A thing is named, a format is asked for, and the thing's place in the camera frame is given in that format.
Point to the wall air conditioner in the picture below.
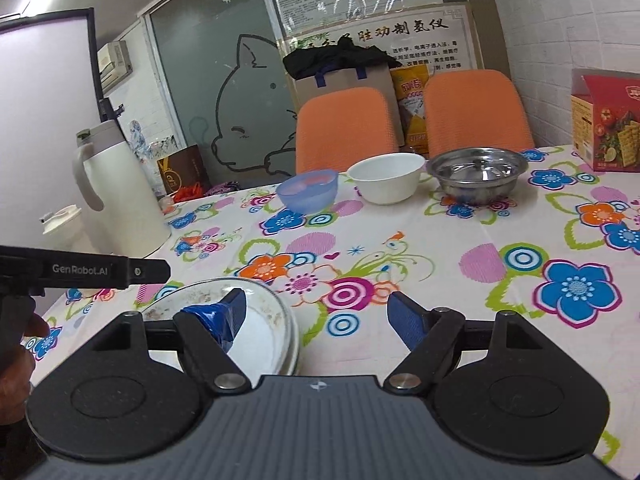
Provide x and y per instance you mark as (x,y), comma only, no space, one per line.
(115,62)

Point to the floral tablecloth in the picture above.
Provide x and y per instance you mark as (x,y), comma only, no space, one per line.
(450,240)

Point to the stainless steel bowl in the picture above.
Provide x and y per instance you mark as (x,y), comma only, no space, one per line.
(477,175)

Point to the small white lidded bottle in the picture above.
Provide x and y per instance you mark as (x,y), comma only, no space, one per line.
(60,222)

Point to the red cracker box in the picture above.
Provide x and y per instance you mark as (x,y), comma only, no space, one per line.
(610,125)

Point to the grey cat window decal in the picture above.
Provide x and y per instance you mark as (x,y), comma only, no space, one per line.
(250,110)

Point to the white plate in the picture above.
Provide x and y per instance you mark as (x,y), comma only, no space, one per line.
(265,330)

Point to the orange chair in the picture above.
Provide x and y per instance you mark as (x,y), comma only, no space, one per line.
(345,127)
(475,110)

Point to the dark brown gift bag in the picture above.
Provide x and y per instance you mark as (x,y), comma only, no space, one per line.
(182,170)

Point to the person's left hand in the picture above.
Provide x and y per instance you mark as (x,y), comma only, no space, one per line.
(17,380)

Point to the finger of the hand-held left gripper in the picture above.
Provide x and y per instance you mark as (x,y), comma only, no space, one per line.
(150,272)

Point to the blue plastic bowl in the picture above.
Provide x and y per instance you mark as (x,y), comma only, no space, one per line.
(306,191)

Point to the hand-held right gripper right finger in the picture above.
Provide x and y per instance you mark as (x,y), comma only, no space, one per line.
(406,320)

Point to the white bowl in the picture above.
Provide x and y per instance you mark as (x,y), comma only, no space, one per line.
(387,180)

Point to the yellow snack bag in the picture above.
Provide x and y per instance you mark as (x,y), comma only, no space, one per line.
(412,110)

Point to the framed wall poster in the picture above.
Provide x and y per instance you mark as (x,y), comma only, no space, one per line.
(440,35)

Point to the black cloth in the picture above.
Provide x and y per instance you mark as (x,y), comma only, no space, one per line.
(335,57)

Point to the white thermos jug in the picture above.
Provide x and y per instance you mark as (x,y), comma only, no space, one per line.
(127,195)

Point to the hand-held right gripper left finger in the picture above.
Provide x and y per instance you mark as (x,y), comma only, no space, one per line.
(234,310)

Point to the red crumpled wrapper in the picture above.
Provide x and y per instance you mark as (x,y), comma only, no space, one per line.
(189,192)

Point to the white projection screen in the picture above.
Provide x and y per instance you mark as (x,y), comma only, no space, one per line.
(45,110)

